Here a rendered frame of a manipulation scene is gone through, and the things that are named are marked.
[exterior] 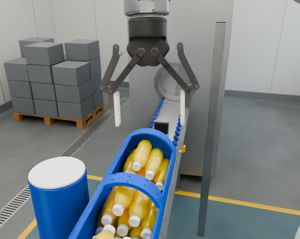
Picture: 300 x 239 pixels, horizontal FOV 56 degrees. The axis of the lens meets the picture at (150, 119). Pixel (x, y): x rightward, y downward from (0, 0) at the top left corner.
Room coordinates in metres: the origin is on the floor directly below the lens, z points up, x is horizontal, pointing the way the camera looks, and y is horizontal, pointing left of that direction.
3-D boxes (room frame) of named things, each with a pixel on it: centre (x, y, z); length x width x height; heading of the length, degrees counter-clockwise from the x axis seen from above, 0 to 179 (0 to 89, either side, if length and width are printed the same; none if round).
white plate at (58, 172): (1.21, 0.47, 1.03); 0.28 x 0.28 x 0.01
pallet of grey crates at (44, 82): (4.36, 1.47, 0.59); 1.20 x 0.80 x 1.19; 75
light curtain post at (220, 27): (1.81, -0.43, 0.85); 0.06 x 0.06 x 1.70; 79
